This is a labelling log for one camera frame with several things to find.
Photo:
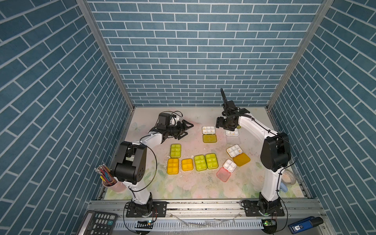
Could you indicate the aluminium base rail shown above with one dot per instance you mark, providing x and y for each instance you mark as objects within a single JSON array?
[{"x": 215, "y": 217}]

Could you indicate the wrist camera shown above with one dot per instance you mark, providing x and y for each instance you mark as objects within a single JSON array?
[
  {"x": 230, "y": 108},
  {"x": 167, "y": 118}
]

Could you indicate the tape roll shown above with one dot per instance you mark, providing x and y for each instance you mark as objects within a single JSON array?
[{"x": 288, "y": 178}]

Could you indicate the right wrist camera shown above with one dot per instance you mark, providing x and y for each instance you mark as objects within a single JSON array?
[{"x": 230, "y": 108}]

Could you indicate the black calculator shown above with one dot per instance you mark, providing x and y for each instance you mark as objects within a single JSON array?
[{"x": 97, "y": 223}]

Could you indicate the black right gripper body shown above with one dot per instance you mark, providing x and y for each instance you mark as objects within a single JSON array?
[{"x": 221, "y": 123}]

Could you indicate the small orange pillbox front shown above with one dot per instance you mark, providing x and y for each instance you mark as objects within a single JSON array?
[{"x": 187, "y": 164}]

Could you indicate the green pillbox sideways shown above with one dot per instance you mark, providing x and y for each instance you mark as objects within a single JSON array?
[{"x": 175, "y": 151}]

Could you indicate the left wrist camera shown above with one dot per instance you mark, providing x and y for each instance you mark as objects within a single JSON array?
[{"x": 167, "y": 118}]

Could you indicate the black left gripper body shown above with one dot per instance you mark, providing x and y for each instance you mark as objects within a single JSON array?
[{"x": 175, "y": 130}]

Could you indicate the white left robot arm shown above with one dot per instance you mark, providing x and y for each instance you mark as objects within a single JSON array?
[{"x": 130, "y": 165}]

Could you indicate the pink pencil cup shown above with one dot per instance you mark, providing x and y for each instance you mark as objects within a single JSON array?
[{"x": 109, "y": 181}]

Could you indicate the green pillbox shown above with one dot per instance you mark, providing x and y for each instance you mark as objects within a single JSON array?
[
  {"x": 200, "y": 163},
  {"x": 211, "y": 161},
  {"x": 209, "y": 134}
]

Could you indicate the blue handheld device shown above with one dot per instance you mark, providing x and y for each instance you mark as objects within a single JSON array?
[{"x": 305, "y": 224}]

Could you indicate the clear pillbox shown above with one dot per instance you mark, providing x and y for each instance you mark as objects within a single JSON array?
[{"x": 232, "y": 137}]

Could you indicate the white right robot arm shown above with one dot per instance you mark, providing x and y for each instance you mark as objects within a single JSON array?
[{"x": 275, "y": 156}]

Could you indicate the pink pillbox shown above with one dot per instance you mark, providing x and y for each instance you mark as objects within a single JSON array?
[{"x": 226, "y": 170}]

